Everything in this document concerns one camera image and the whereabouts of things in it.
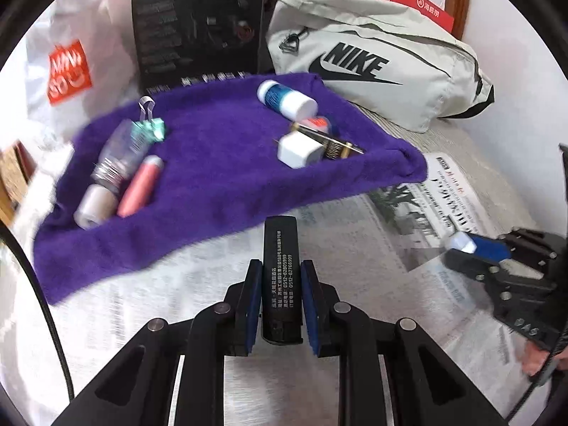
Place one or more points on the newspaper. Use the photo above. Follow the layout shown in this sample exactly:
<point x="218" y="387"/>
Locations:
<point x="377" y="239"/>

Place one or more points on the white cylindrical cap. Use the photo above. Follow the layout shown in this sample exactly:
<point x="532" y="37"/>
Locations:
<point x="93" y="206"/>

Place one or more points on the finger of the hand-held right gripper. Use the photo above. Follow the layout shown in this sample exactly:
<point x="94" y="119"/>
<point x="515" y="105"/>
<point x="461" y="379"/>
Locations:
<point x="492" y="246"/>
<point x="470" y="264"/>

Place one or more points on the pink tube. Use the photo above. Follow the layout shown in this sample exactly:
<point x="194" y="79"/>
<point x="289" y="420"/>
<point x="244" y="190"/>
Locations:
<point x="140" y="186"/>

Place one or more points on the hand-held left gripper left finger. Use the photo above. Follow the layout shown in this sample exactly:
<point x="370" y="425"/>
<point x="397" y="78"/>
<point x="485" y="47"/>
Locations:
<point x="254" y="301"/>

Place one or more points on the purple cloth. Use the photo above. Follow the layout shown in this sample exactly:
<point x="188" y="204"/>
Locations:
<point x="213" y="177"/>

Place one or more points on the person's right hand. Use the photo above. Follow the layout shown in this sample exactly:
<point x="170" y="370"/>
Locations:
<point x="539" y="359"/>

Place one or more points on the white shopping bag orange logo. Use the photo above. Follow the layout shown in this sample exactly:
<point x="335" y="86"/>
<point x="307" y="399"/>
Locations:
<point x="111" y="44"/>

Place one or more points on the black headset box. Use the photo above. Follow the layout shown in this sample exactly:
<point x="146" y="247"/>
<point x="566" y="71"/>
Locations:
<point x="177" y="31"/>

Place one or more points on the wooden door frame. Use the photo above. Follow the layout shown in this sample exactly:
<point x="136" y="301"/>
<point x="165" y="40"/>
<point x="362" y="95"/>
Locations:
<point x="461" y="0"/>

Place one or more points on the clear plastic pill bottle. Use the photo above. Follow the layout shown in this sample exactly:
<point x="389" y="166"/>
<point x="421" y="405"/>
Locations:
<point x="117" y="155"/>

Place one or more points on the brass metal tool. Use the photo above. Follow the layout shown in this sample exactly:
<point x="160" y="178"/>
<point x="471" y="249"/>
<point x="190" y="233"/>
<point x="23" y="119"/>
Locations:
<point x="341" y="147"/>

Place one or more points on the black rectangular lighter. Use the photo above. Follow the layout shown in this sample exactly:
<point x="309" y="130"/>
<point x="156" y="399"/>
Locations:
<point x="282" y="275"/>

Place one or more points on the teal binder clip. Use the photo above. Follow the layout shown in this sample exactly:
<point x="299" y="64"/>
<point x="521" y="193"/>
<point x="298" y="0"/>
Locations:
<point x="151" y="131"/>

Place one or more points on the small blue white bottle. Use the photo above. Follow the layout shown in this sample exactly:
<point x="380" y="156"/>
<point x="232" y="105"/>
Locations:
<point x="284" y="97"/>

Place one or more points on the brown patterned box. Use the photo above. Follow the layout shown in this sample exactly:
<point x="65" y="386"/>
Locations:
<point x="13" y="177"/>

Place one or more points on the grey waist bag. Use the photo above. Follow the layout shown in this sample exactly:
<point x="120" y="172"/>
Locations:
<point x="421" y="93"/>

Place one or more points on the small red-capped item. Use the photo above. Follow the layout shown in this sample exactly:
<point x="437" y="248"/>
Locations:
<point x="317" y="122"/>

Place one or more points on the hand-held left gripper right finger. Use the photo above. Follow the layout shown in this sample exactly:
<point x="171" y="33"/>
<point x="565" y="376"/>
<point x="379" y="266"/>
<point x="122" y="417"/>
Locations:
<point x="310" y="306"/>

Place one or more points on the white charger plug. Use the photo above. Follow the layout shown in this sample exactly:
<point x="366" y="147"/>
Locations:
<point x="297" y="151"/>

